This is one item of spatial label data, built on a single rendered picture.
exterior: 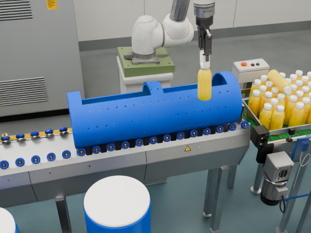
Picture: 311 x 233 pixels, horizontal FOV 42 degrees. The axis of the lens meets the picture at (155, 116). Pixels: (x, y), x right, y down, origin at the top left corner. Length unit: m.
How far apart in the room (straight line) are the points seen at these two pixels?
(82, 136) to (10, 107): 1.98
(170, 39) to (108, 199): 1.21
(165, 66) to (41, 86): 1.50
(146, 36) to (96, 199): 1.16
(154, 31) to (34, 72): 1.47
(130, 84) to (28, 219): 1.25
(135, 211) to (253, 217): 1.54
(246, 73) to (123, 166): 0.96
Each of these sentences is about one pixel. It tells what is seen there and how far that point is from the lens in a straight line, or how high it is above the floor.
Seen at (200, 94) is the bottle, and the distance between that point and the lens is 1.90.
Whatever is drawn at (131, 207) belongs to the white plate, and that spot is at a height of 1.04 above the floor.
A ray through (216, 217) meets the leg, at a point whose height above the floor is 0.18.
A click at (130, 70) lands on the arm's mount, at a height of 1.05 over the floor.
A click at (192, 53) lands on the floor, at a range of 4.95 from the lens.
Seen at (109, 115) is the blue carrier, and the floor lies 1.18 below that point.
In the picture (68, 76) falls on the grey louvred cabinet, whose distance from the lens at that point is 3.68.
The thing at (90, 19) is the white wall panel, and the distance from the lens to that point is 4.83.
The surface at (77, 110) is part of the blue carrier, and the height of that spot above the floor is 1.21.
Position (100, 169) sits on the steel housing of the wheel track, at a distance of 2.13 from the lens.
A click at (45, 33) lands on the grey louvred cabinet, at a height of 0.87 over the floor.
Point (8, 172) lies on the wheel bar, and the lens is 2.11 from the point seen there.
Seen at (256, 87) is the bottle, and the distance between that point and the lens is 2.44.
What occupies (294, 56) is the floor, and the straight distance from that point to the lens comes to 5.15.
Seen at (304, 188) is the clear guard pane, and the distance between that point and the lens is 2.63.
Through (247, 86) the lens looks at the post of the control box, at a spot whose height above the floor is 0.95.
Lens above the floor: 2.34
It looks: 37 degrees down
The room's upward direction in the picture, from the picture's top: 1 degrees clockwise
